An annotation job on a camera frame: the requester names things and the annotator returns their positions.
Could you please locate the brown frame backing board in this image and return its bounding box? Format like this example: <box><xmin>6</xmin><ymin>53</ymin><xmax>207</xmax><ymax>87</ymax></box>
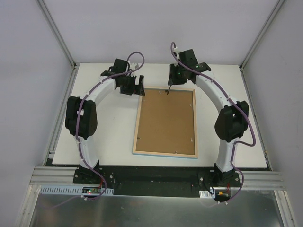
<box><xmin>135</xmin><ymin>89</ymin><xmax>196</xmax><ymax>156</ymax></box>

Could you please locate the left aluminium corner post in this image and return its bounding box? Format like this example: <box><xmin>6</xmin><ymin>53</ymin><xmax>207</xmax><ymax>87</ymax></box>
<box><xmin>36</xmin><ymin>0</ymin><xmax>77</xmax><ymax>69</ymax></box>

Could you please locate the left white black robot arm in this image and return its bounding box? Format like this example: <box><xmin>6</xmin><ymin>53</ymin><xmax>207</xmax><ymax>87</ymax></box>
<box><xmin>65</xmin><ymin>59</ymin><xmax>145</xmax><ymax>184</ymax></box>

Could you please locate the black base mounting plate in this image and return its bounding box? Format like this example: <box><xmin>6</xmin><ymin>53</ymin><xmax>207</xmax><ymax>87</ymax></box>
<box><xmin>73</xmin><ymin>166</ymin><xmax>240</xmax><ymax>198</ymax></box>

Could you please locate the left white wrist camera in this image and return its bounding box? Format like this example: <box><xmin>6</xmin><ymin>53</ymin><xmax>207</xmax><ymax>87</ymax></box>
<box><xmin>128</xmin><ymin>61</ymin><xmax>140</xmax><ymax>71</ymax></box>

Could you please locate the white cable duct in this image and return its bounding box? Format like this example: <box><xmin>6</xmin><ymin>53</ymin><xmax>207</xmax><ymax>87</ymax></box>
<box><xmin>199</xmin><ymin>190</ymin><xmax>215</xmax><ymax>199</ymax></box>
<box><xmin>40</xmin><ymin>185</ymin><xmax>104</xmax><ymax>196</ymax></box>

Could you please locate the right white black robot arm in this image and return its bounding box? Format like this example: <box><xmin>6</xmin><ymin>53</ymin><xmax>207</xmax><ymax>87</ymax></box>
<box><xmin>168</xmin><ymin>47</ymin><xmax>250</xmax><ymax>187</ymax></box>

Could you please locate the front aluminium rail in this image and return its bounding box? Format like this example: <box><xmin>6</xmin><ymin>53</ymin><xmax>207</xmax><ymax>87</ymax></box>
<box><xmin>30</xmin><ymin>166</ymin><xmax>286</xmax><ymax>191</ymax></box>

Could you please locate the left white cable duct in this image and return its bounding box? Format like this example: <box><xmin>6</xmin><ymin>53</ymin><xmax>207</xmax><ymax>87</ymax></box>
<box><xmin>40</xmin><ymin>185</ymin><xmax>104</xmax><ymax>196</ymax></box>

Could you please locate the right aluminium corner post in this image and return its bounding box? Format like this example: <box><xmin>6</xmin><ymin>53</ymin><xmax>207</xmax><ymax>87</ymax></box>
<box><xmin>239</xmin><ymin>0</ymin><xmax>287</xmax><ymax>71</ymax></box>

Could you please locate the blue picture frame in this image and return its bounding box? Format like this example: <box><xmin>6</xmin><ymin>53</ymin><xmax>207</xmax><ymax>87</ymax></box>
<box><xmin>132</xmin><ymin>87</ymin><xmax>198</xmax><ymax>160</ymax></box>

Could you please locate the right white cable duct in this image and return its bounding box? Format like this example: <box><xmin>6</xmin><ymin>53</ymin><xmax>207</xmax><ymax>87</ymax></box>
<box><xmin>199</xmin><ymin>190</ymin><xmax>215</xmax><ymax>199</ymax></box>

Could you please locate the aluminium corner post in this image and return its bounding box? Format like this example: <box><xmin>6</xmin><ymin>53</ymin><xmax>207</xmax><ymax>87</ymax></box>
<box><xmin>239</xmin><ymin>0</ymin><xmax>287</xmax><ymax>71</ymax></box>
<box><xmin>36</xmin><ymin>0</ymin><xmax>77</xmax><ymax>69</ymax></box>

